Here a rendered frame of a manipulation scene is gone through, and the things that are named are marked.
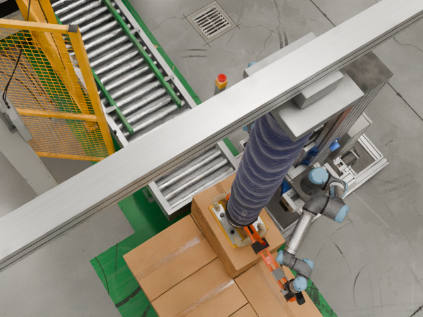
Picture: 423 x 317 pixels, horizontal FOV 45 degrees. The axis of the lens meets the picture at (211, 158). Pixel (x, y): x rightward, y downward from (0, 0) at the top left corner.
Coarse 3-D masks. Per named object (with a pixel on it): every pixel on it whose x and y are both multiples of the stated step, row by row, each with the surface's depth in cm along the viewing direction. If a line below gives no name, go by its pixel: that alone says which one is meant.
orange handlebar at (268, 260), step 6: (228, 198) 343; (246, 228) 336; (252, 228) 337; (258, 234) 336; (252, 240) 334; (264, 258) 330; (270, 258) 330; (276, 264) 329; (270, 270) 329; (282, 288) 324; (294, 300) 322
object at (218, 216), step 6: (222, 204) 354; (210, 210) 352; (222, 210) 352; (216, 216) 350; (222, 216) 348; (222, 228) 348; (234, 228) 348; (228, 234) 346; (234, 234) 346; (240, 234) 347; (228, 240) 345; (240, 240) 346; (234, 246) 344
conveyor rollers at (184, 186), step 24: (96, 0) 457; (96, 24) 449; (120, 48) 440; (144, 48) 442; (96, 72) 430; (120, 72) 433; (144, 72) 437; (168, 96) 428; (168, 120) 419; (192, 168) 405; (216, 168) 407; (192, 192) 398
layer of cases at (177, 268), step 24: (192, 216) 392; (168, 240) 384; (192, 240) 385; (144, 264) 376; (168, 264) 378; (192, 264) 379; (216, 264) 380; (264, 264) 383; (144, 288) 370; (168, 288) 372; (192, 288) 373; (216, 288) 374; (240, 288) 375; (264, 288) 376; (168, 312) 366; (192, 312) 367; (216, 312) 368; (240, 312) 369; (264, 312) 370; (288, 312) 371; (312, 312) 372
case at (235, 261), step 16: (208, 192) 358; (224, 192) 359; (192, 208) 381; (208, 208) 354; (208, 224) 351; (272, 224) 353; (208, 240) 384; (224, 240) 347; (272, 240) 349; (224, 256) 356; (240, 256) 343; (256, 256) 344; (240, 272) 376
